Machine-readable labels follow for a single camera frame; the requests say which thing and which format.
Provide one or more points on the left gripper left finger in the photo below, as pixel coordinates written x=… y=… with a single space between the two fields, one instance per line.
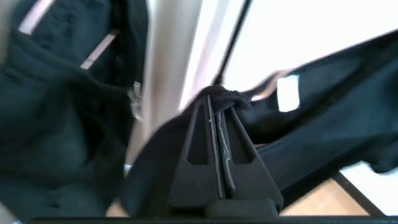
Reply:
x=202 y=180

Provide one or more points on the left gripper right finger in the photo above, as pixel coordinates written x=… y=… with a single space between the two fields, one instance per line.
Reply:
x=248 y=183

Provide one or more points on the black garment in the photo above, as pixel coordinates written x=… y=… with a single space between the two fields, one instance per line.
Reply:
x=326 y=130

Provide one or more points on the black shorts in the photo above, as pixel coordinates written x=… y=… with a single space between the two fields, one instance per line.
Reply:
x=56 y=124

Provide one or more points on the pink clothes hanger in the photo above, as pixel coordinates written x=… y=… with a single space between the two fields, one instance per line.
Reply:
x=98 y=51

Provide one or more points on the black clothes rack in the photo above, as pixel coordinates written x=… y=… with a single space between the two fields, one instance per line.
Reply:
x=233 y=40

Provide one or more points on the beige curtain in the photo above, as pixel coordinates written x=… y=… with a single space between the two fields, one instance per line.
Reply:
x=168 y=62

